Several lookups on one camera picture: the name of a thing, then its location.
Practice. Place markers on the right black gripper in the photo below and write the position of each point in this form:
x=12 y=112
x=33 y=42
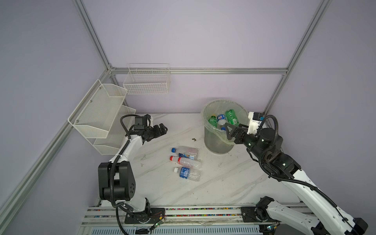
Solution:
x=241 y=133

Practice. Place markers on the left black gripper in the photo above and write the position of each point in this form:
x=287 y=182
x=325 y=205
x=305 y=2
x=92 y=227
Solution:
x=157 y=133

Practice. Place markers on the green bottle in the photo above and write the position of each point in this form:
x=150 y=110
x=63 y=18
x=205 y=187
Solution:
x=213 y=121
x=231 y=117

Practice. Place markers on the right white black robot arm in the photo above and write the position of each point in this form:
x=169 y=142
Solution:
x=264 y=147

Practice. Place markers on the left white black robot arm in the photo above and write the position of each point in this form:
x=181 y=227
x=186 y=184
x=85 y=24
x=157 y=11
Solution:
x=117 y=183

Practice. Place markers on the grey mesh waste bin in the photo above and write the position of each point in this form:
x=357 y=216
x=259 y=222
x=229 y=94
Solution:
x=214 y=145

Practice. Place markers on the translucent green bin liner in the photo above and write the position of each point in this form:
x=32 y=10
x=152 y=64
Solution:
x=218 y=107

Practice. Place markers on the clear bottle blue cap sideways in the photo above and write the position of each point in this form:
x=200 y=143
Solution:
x=186 y=152

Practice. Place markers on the clear bottle red white label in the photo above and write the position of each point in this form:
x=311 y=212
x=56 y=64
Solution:
x=186 y=162

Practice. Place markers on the clear bottle blue label angled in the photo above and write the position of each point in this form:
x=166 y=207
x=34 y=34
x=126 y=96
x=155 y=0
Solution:
x=188 y=173

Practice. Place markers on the lower white mesh shelf basket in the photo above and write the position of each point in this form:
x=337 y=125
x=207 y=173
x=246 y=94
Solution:
x=116 y=137

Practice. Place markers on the white mesh shelf basket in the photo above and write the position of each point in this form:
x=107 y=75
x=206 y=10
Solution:
x=116 y=137
x=95 y=114

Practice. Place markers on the upper white mesh shelf basket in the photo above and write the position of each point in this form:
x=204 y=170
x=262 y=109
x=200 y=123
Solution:
x=95 y=114

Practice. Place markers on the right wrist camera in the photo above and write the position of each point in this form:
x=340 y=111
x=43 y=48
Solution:
x=255 y=119

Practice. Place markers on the white wire wall basket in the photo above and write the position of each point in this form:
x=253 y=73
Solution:
x=147 y=79

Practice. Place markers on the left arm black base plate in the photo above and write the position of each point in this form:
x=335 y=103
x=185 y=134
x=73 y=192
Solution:
x=144 y=217

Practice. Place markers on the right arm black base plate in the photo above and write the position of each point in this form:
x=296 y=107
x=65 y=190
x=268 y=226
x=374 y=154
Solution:
x=249 y=215

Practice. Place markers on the aluminium front rail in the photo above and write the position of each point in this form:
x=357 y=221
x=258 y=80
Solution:
x=178 y=220

